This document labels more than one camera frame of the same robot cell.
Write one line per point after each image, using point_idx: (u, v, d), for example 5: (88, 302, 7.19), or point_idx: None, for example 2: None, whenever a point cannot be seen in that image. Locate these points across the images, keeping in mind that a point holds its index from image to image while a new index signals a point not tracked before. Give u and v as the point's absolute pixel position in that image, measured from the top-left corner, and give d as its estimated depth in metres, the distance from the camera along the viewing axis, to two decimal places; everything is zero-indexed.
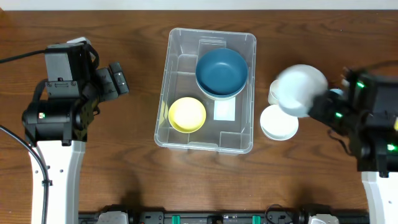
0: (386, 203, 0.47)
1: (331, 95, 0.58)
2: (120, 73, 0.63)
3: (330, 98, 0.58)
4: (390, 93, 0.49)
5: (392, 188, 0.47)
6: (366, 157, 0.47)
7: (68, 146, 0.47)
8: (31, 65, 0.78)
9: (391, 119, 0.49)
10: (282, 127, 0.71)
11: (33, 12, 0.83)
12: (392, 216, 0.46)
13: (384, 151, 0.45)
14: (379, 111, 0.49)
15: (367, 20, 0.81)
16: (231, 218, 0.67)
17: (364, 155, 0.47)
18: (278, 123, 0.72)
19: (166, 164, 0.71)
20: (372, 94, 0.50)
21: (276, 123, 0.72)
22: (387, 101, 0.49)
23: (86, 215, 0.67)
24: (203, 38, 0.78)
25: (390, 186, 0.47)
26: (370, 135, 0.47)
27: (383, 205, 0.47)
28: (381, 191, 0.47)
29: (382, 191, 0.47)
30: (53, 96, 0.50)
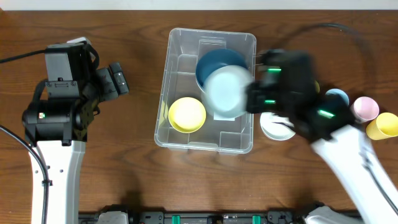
0: (351, 166, 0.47)
1: (254, 85, 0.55)
2: (120, 73, 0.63)
3: (254, 89, 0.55)
4: (300, 68, 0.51)
5: (342, 150, 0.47)
6: (311, 132, 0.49)
7: (68, 146, 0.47)
8: (31, 65, 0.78)
9: (311, 86, 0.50)
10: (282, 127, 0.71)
11: (33, 12, 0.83)
12: (363, 175, 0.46)
13: (322, 120, 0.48)
14: (301, 85, 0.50)
15: (367, 20, 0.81)
16: (231, 218, 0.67)
17: (307, 130, 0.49)
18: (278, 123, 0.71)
19: (166, 164, 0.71)
20: (292, 73, 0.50)
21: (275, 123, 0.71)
22: (301, 75, 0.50)
23: (86, 215, 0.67)
24: (203, 38, 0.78)
25: (341, 148, 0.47)
26: (304, 114, 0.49)
27: (349, 168, 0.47)
28: (334, 158, 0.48)
29: (336, 157, 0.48)
30: (53, 96, 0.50)
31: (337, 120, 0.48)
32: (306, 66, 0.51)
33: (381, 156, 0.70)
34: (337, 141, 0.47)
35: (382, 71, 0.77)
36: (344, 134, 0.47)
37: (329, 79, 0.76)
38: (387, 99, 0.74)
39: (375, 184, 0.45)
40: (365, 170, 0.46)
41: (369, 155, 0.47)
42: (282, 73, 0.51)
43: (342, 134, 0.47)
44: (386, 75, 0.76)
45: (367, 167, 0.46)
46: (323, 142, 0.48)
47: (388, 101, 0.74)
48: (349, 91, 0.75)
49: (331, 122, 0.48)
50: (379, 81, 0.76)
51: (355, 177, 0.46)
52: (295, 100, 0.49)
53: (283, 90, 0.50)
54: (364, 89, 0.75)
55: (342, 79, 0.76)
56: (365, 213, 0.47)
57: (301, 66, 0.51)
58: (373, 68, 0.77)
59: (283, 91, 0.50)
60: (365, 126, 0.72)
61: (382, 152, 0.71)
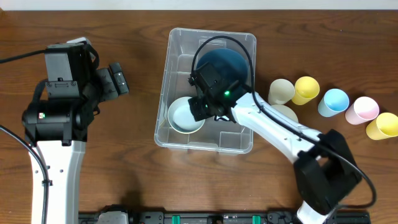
0: (251, 116, 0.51)
1: (196, 99, 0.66)
2: (120, 73, 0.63)
3: (196, 101, 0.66)
4: (206, 71, 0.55)
5: (245, 109, 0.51)
6: (225, 111, 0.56)
7: (68, 146, 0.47)
8: (31, 65, 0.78)
9: (221, 82, 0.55)
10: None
11: (34, 12, 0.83)
12: (259, 117, 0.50)
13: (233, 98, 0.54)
14: (214, 84, 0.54)
15: (368, 20, 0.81)
16: (231, 218, 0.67)
17: (222, 110, 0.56)
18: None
19: (166, 164, 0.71)
20: (205, 75, 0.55)
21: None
22: (213, 72, 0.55)
23: (86, 215, 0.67)
24: (203, 38, 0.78)
25: (242, 110, 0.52)
26: (218, 99, 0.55)
27: (247, 114, 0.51)
28: (240, 112, 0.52)
29: (241, 110, 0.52)
30: (53, 96, 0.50)
31: (235, 94, 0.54)
32: (211, 68, 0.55)
33: (382, 156, 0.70)
34: (240, 104, 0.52)
35: (382, 70, 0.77)
36: (242, 101, 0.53)
37: (329, 79, 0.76)
38: (387, 99, 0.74)
39: (268, 119, 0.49)
40: (259, 112, 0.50)
41: (259, 101, 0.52)
42: (199, 82, 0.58)
43: (242, 100, 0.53)
44: (385, 75, 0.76)
45: (259, 107, 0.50)
46: (240, 117, 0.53)
47: (388, 101, 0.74)
48: (349, 91, 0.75)
49: (234, 98, 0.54)
50: (379, 81, 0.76)
51: (254, 121, 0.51)
52: (212, 96, 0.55)
53: (205, 92, 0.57)
54: (364, 89, 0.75)
55: (342, 79, 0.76)
56: (280, 146, 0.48)
57: (210, 68, 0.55)
58: (373, 68, 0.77)
59: (206, 92, 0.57)
60: (365, 126, 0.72)
61: (382, 152, 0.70)
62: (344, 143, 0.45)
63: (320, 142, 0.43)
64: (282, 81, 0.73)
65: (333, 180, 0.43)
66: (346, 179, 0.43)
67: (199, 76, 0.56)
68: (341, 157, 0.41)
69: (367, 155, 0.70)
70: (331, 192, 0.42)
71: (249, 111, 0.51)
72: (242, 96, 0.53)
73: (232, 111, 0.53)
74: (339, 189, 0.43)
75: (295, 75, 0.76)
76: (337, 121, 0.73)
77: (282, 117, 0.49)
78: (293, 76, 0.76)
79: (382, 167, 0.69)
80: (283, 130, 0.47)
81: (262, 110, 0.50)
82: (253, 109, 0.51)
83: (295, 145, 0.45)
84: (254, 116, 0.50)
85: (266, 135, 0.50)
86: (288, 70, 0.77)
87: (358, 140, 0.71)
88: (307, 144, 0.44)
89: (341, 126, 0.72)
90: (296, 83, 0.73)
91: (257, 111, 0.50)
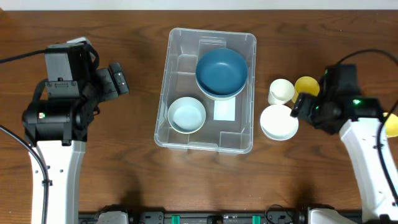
0: (363, 144, 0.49)
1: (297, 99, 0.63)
2: (120, 74, 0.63)
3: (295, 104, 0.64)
4: (349, 70, 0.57)
5: (361, 129, 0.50)
6: (342, 116, 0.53)
7: (68, 145, 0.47)
8: (31, 65, 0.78)
9: (354, 89, 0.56)
10: (281, 127, 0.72)
11: (34, 12, 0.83)
12: (372, 155, 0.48)
13: (352, 105, 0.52)
14: (342, 84, 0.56)
15: (367, 20, 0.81)
16: (231, 218, 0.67)
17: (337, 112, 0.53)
18: (278, 123, 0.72)
19: (166, 164, 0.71)
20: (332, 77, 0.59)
21: (273, 123, 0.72)
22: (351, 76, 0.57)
23: (86, 215, 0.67)
24: (203, 38, 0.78)
25: (360, 127, 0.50)
26: (339, 101, 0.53)
27: (358, 142, 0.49)
28: (353, 132, 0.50)
29: (358, 134, 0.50)
30: (53, 96, 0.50)
31: (366, 106, 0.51)
32: (353, 71, 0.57)
33: None
34: (361, 129, 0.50)
35: (382, 70, 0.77)
36: (367, 121, 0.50)
37: None
38: (387, 99, 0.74)
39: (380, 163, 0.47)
40: (374, 149, 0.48)
41: (384, 139, 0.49)
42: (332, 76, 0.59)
43: (365, 122, 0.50)
44: (385, 75, 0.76)
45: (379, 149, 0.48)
46: (348, 122, 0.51)
47: (389, 101, 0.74)
48: None
49: (361, 109, 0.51)
50: (379, 81, 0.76)
51: (362, 152, 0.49)
52: (335, 93, 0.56)
53: (330, 88, 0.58)
54: (364, 89, 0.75)
55: None
56: (366, 183, 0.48)
57: (353, 71, 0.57)
58: (373, 68, 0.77)
59: (329, 89, 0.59)
60: None
61: None
62: None
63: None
64: (281, 80, 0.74)
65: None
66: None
67: (338, 70, 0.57)
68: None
69: None
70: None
71: (363, 139, 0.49)
72: (370, 119, 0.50)
73: (348, 122, 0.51)
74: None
75: (295, 75, 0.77)
76: None
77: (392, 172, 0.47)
78: (293, 76, 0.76)
79: None
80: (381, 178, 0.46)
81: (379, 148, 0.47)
82: (371, 143, 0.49)
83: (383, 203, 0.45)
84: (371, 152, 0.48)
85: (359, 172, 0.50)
86: (288, 70, 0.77)
87: None
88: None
89: None
90: (300, 78, 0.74)
91: (374, 145, 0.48)
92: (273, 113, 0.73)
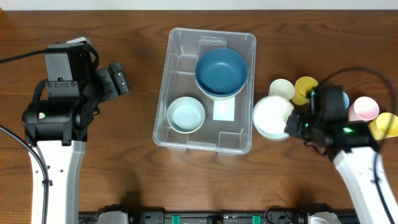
0: (360, 177, 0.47)
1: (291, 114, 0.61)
2: (120, 73, 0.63)
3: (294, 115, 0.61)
4: (332, 93, 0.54)
5: (359, 162, 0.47)
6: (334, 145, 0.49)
7: (68, 146, 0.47)
8: (31, 65, 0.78)
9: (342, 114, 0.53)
10: (272, 124, 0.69)
11: (34, 12, 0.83)
12: (370, 188, 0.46)
13: (342, 134, 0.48)
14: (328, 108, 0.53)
15: (367, 20, 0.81)
16: (231, 218, 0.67)
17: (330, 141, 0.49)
18: (270, 120, 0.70)
19: (166, 164, 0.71)
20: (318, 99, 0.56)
21: (263, 119, 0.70)
22: (337, 98, 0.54)
23: (86, 215, 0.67)
24: (203, 38, 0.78)
25: (358, 160, 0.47)
26: (331, 129, 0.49)
27: (356, 175, 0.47)
28: (350, 167, 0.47)
29: (354, 166, 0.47)
30: (53, 96, 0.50)
31: (357, 137, 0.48)
32: (337, 93, 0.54)
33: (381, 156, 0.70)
34: (358, 162, 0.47)
35: (382, 70, 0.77)
36: (360, 154, 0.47)
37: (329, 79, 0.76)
38: (387, 99, 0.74)
39: (378, 195, 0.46)
40: (372, 183, 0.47)
41: (379, 170, 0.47)
42: (317, 98, 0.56)
43: (359, 152, 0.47)
44: (386, 75, 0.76)
45: (377, 183, 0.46)
46: (342, 155, 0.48)
47: (389, 101, 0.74)
48: (349, 91, 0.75)
49: (353, 139, 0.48)
50: (379, 81, 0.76)
51: (360, 185, 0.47)
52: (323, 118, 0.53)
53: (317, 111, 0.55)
54: (364, 89, 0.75)
55: (342, 79, 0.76)
56: (363, 213, 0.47)
57: (337, 93, 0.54)
58: (373, 68, 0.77)
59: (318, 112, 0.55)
60: None
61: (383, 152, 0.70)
62: None
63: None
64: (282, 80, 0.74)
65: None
66: None
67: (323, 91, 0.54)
68: None
69: None
70: None
71: (361, 173, 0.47)
72: (362, 149, 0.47)
73: (342, 155, 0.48)
74: None
75: (295, 75, 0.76)
76: None
77: (388, 200, 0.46)
78: (293, 76, 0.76)
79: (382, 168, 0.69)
80: (379, 210, 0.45)
81: (376, 182, 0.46)
82: (369, 176, 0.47)
83: None
84: (368, 185, 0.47)
85: (354, 199, 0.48)
86: (288, 70, 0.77)
87: None
88: None
89: None
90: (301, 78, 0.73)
91: (370, 179, 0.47)
92: (266, 107, 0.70)
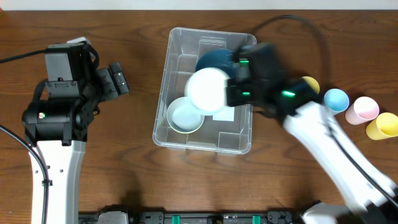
0: (318, 139, 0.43)
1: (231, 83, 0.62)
2: (120, 73, 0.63)
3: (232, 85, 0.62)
4: (263, 61, 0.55)
5: (308, 123, 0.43)
6: (278, 112, 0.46)
7: (68, 145, 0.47)
8: (31, 65, 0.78)
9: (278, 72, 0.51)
10: (211, 101, 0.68)
11: (33, 12, 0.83)
12: (329, 146, 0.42)
13: (285, 99, 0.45)
14: (265, 73, 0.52)
15: (368, 20, 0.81)
16: (231, 218, 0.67)
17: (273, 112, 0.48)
18: (208, 98, 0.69)
19: (166, 164, 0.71)
20: (256, 65, 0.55)
21: (201, 94, 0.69)
22: (271, 63, 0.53)
23: (86, 215, 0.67)
24: (203, 38, 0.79)
25: (308, 121, 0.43)
26: (272, 97, 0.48)
27: (313, 138, 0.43)
28: (308, 132, 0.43)
29: (308, 130, 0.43)
30: (53, 96, 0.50)
31: (300, 97, 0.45)
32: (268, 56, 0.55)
33: (381, 156, 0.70)
34: (308, 123, 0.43)
35: (382, 70, 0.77)
36: (309, 113, 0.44)
37: (329, 79, 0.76)
38: (387, 99, 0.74)
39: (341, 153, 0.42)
40: (329, 140, 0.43)
41: (331, 124, 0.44)
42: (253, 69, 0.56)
43: (307, 111, 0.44)
44: (386, 75, 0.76)
45: (333, 137, 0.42)
46: (290, 119, 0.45)
47: (389, 101, 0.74)
48: (349, 91, 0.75)
49: (295, 101, 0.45)
50: (379, 81, 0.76)
51: (318, 147, 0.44)
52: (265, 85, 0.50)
53: (255, 79, 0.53)
54: (364, 89, 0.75)
55: (342, 79, 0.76)
56: (335, 177, 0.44)
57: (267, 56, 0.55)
58: (373, 68, 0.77)
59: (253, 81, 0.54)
60: (365, 126, 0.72)
61: (383, 152, 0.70)
62: None
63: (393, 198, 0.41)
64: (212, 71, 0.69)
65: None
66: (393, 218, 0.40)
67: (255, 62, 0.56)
68: None
69: (367, 155, 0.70)
70: None
71: (317, 134, 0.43)
72: (308, 106, 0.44)
73: (289, 118, 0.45)
74: None
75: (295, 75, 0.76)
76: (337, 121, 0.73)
77: (352, 151, 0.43)
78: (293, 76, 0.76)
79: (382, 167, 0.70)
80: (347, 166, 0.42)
81: (333, 137, 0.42)
82: (322, 132, 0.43)
83: (363, 191, 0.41)
84: (325, 144, 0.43)
85: (321, 163, 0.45)
86: None
87: (358, 140, 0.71)
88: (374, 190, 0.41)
89: (341, 126, 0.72)
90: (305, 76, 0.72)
91: (326, 135, 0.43)
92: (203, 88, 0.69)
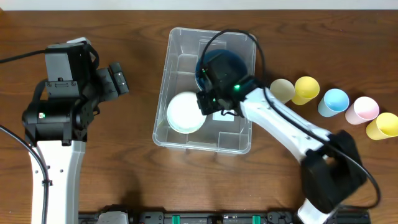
0: (257, 109, 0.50)
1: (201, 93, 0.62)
2: (120, 73, 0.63)
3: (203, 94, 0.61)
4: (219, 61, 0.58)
5: (254, 102, 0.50)
6: (234, 104, 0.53)
7: (68, 146, 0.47)
8: (31, 65, 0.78)
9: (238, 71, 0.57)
10: (189, 118, 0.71)
11: (34, 12, 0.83)
12: (269, 114, 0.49)
13: (232, 91, 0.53)
14: (221, 73, 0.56)
15: (368, 20, 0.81)
16: (231, 218, 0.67)
17: (230, 104, 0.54)
18: (188, 115, 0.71)
19: (166, 164, 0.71)
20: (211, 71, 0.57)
21: (181, 112, 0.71)
22: (224, 65, 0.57)
23: (86, 215, 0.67)
24: (203, 38, 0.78)
25: (253, 101, 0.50)
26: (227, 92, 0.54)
27: (257, 111, 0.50)
28: (250, 109, 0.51)
29: (251, 106, 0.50)
30: (53, 96, 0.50)
31: (245, 88, 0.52)
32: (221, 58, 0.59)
33: (382, 156, 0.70)
34: (251, 101, 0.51)
35: (382, 70, 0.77)
36: (253, 95, 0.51)
37: (329, 79, 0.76)
38: (387, 99, 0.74)
39: (278, 116, 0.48)
40: (268, 109, 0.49)
41: (270, 96, 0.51)
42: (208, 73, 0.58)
43: (252, 95, 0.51)
44: (386, 75, 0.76)
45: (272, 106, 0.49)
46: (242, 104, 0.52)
47: (389, 101, 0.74)
48: (349, 91, 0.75)
49: (242, 90, 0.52)
50: (379, 81, 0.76)
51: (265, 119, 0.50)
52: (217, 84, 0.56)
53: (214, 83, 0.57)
54: (364, 89, 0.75)
55: (342, 79, 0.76)
56: (285, 139, 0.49)
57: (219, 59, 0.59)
58: (373, 68, 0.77)
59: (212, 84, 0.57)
60: (365, 126, 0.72)
61: (383, 152, 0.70)
62: (353, 145, 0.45)
63: (330, 142, 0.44)
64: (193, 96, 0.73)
65: (341, 183, 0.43)
66: (342, 171, 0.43)
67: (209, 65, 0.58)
68: (346, 156, 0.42)
69: (367, 155, 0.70)
70: (332, 180, 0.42)
71: (258, 107, 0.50)
72: (254, 92, 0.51)
73: (242, 105, 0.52)
74: (343, 183, 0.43)
75: (295, 75, 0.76)
76: (337, 121, 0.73)
77: (292, 114, 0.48)
78: (293, 76, 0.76)
79: (382, 167, 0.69)
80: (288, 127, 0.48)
81: (271, 106, 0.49)
82: (262, 105, 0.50)
83: (305, 144, 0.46)
84: (267, 114, 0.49)
85: (274, 132, 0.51)
86: (288, 70, 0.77)
87: (358, 140, 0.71)
88: (313, 142, 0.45)
89: (341, 126, 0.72)
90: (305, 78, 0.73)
91: (266, 106, 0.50)
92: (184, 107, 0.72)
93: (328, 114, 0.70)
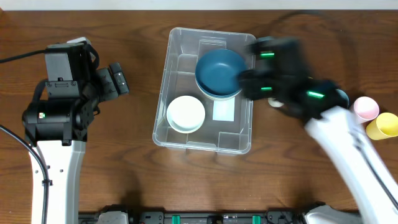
0: (343, 146, 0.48)
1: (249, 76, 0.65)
2: (120, 73, 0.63)
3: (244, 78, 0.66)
4: (291, 51, 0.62)
5: (335, 131, 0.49)
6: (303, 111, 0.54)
7: (68, 145, 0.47)
8: (31, 65, 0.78)
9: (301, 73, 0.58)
10: (191, 119, 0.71)
11: (34, 12, 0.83)
12: (356, 157, 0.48)
13: (316, 100, 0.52)
14: (292, 70, 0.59)
15: (367, 20, 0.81)
16: (231, 218, 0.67)
17: (297, 107, 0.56)
18: (188, 116, 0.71)
19: (166, 164, 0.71)
20: (283, 58, 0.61)
21: (182, 114, 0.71)
22: (290, 61, 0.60)
23: (86, 215, 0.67)
24: (203, 38, 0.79)
25: (335, 129, 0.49)
26: (297, 95, 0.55)
27: (338, 145, 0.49)
28: (330, 137, 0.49)
29: (329, 132, 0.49)
30: (53, 96, 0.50)
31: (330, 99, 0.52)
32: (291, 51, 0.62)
33: (381, 156, 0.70)
34: (333, 127, 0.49)
35: (381, 70, 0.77)
36: (334, 116, 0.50)
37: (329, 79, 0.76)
38: (387, 99, 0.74)
39: (366, 165, 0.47)
40: (357, 152, 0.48)
41: (362, 138, 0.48)
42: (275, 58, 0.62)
43: (335, 115, 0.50)
44: (385, 75, 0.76)
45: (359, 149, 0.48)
46: (315, 122, 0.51)
47: (388, 101, 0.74)
48: (349, 91, 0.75)
49: (323, 103, 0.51)
50: (379, 81, 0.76)
51: (346, 158, 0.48)
52: (284, 80, 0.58)
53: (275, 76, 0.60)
54: (364, 89, 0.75)
55: (342, 79, 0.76)
56: (356, 188, 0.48)
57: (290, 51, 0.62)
58: (373, 68, 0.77)
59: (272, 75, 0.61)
60: (365, 126, 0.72)
61: (382, 152, 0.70)
62: None
63: None
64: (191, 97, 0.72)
65: None
66: None
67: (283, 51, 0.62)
68: None
69: None
70: None
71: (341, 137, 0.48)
72: (337, 112, 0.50)
73: (315, 122, 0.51)
74: None
75: None
76: None
77: (378, 167, 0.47)
78: None
79: None
80: (370, 177, 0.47)
81: (359, 149, 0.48)
82: (351, 142, 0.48)
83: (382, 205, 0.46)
84: (351, 155, 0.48)
85: (344, 174, 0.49)
86: None
87: None
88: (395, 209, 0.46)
89: None
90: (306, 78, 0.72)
91: (356, 146, 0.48)
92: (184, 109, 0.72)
93: (347, 98, 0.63)
